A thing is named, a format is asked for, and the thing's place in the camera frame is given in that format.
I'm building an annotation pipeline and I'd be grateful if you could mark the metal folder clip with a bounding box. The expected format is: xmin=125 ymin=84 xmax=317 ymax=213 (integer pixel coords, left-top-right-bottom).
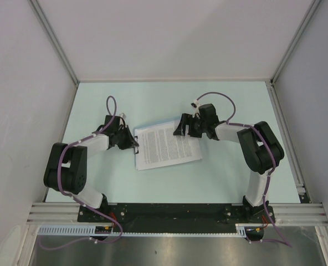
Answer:
xmin=134 ymin=136 xmax=140 ymax=155

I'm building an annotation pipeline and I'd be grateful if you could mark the aluminium frame post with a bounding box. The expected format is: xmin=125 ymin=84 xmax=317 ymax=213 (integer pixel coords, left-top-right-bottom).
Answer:
xmin=270 ymin=0 xmax=324 ymax=85
xmin=28 ymin=0 xmax=80 ymax=87

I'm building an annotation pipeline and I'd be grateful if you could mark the table form paper sheet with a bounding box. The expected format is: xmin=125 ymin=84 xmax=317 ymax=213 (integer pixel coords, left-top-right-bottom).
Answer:
xmin=136 ymin=155 xmax=202 ymax=171

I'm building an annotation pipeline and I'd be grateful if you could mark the slotted cable duct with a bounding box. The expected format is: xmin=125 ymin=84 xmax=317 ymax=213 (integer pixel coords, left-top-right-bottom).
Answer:
xmin=38 ymin=223 xmax=262 ymax=237

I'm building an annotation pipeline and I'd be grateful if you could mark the left aluminium frame post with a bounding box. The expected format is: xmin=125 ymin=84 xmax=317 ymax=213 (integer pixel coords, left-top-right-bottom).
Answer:
xmin=28 ymin=0 xmax=80 ymax=87

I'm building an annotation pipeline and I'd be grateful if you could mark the right aluminium frame post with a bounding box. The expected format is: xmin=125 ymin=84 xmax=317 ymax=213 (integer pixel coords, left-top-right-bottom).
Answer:
xmin=270 ymin=0 xmax=324 ymax=85

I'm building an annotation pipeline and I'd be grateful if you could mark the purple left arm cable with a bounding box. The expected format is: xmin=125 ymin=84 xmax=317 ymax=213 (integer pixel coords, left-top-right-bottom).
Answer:
xmin=38 ymin=95 xmax=124 ymax=252

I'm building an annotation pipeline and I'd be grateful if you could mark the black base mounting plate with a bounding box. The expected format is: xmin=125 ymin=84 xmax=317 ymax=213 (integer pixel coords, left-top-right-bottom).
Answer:
xmin=77 ymin=202 xmax=275 ymax=234

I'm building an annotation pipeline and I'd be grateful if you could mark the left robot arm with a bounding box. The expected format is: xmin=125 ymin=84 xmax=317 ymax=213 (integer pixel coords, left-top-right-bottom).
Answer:
xmin=43 ymin=114 xmax=139 ymax=222

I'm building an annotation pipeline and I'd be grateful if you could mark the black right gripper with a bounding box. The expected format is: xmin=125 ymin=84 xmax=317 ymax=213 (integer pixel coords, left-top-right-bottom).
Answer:
xmin=173 ymin=114 xmax=207 ymax=139

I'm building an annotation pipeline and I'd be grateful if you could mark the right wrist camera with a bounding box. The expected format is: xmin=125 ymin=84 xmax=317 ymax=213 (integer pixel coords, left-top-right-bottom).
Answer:
xmin=191 ymin=99 xmax=200 ymax=117

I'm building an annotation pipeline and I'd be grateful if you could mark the text paper sheet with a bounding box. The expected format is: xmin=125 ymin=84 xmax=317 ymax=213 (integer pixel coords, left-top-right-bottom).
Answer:
xmin=134 ymin=120 xmax=202 ymax=171

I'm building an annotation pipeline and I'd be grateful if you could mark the aluminium front frame rail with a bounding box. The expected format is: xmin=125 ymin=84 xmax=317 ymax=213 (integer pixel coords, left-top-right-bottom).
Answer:
xmin=27 ymin=202 xmax=328 ymax=226

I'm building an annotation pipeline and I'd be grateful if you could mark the blue clipboard folder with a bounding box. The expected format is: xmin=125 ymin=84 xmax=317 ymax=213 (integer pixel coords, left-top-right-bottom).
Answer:
xmin=135 ymin=121 xmax=180 ymax=162

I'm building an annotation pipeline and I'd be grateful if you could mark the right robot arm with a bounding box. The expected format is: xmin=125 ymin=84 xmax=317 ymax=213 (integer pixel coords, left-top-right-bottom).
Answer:
xmin=173 ymin=104 xmax=284 ymax=222

